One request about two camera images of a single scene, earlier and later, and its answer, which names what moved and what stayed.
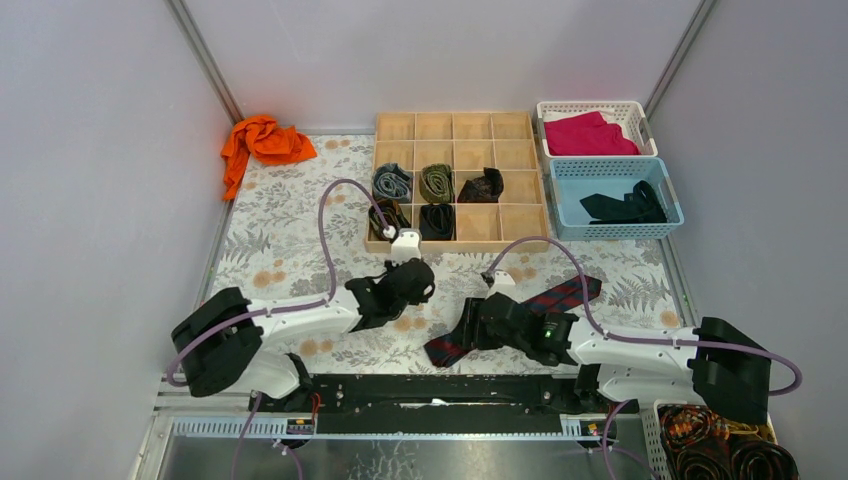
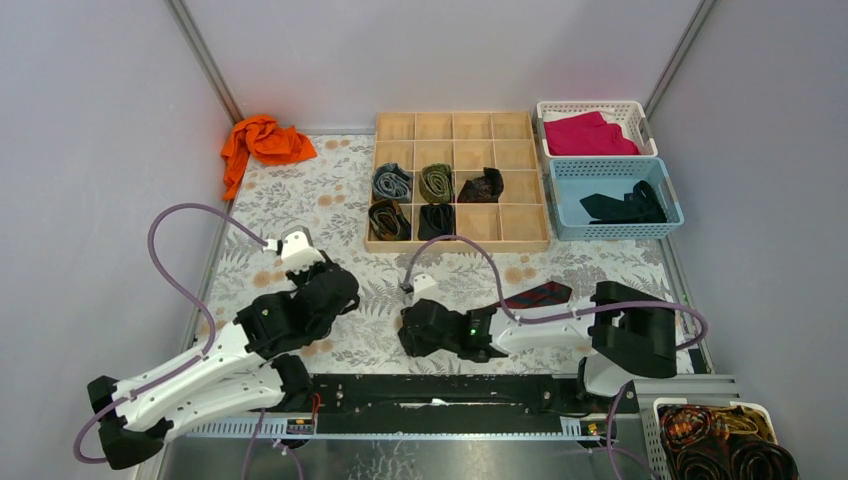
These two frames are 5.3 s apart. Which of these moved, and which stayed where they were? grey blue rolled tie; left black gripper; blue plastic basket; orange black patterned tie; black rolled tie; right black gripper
Moved: right black gripper; left black gripper
Stayed: orange black patterned tie; grey blue rolled tie; blue plastic basket; black rolled tie
